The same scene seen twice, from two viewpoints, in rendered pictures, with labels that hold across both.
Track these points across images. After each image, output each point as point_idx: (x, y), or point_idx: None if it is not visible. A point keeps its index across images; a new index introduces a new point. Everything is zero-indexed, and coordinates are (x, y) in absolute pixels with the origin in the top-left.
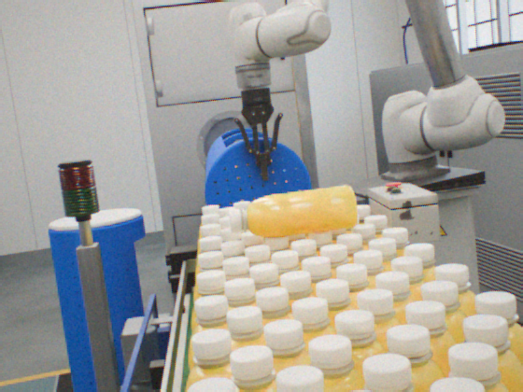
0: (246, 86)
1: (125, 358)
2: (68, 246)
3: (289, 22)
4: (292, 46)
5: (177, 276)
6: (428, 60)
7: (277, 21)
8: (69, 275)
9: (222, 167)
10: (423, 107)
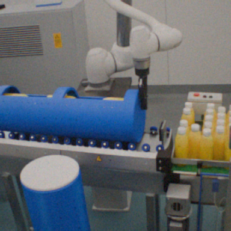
0: (147, 67)
1: (187, 207)
2: (71, 192)
3: (177, 37)
4: (174, 47)
5: (201, 160)
6: (125, 35)
7: (170, 36)
8: (71, 209)
9: (135, 110)
10: (111, 55)
